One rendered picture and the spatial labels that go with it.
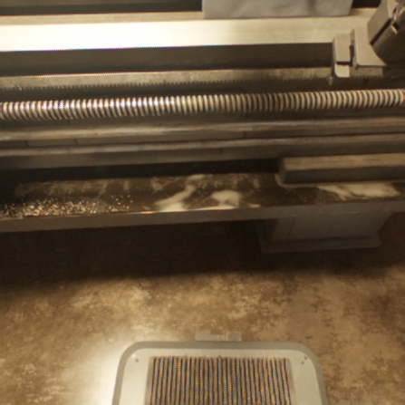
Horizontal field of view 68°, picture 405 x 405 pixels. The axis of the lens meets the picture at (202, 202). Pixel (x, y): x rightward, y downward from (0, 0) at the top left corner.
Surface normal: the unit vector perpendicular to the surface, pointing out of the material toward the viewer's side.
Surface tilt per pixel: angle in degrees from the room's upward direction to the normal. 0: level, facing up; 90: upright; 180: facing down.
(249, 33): 36
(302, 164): 0
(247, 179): 0
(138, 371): 0
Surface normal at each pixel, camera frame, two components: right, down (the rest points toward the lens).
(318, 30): 0.04, -0.06
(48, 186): 0.00, -0.63
